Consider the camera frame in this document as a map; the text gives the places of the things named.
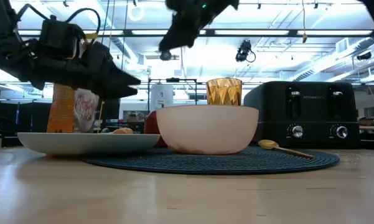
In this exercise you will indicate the orange pumpkin cereal box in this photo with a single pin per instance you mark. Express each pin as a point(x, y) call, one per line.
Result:
point(62, 112)

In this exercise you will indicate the black hanging camera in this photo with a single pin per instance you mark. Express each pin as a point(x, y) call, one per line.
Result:
point(244, 51)

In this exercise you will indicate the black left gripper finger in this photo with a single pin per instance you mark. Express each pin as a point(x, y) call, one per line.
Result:
point(126, 79)
point(123, 92)

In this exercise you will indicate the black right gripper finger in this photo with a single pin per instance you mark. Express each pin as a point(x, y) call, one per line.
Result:
point(169, 40)
point(188, 34)

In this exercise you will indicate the black overhead frame bar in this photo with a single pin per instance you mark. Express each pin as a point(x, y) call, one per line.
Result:
point(267, 32)

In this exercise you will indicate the black ceiling spotlight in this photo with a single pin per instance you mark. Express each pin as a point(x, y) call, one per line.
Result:
point(165, 55)

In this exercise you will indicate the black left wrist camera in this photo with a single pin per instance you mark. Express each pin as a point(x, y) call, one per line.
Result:
point(60, 37)

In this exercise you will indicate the light blue plate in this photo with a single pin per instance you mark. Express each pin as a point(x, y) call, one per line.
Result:
point(87, 143)

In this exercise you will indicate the black metal stand frame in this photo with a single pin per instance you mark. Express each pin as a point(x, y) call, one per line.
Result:
point(148, 102)

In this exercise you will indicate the red apple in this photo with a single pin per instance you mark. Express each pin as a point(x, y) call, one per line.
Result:
point(151, 126)

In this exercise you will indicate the pink bowl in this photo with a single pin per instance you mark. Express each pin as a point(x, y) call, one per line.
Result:
point(207, 129)

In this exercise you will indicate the bagel half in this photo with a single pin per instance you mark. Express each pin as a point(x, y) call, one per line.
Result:
point(123, 131)

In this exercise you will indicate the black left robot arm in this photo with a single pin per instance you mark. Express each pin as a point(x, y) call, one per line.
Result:
point(6, 53)

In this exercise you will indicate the dark blue round placemat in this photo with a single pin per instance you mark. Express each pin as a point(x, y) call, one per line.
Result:
point(221, 163)

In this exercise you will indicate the black monitor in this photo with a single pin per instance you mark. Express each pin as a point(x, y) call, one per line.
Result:
point(113, 109)

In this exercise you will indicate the amber faceted glass tumbler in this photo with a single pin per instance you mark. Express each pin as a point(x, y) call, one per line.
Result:
point(224, 91)

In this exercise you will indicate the gold spoon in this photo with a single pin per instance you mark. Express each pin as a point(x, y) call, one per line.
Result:
point(267, 144)

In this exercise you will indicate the white cylindrical tank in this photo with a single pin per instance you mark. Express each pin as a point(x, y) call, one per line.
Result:
point(161, 99)

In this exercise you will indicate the black four-slot toaster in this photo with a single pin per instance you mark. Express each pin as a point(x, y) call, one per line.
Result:
point(314, 109)

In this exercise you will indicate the grey ceiling air duct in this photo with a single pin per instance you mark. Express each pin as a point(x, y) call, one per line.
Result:
point(345, 67)

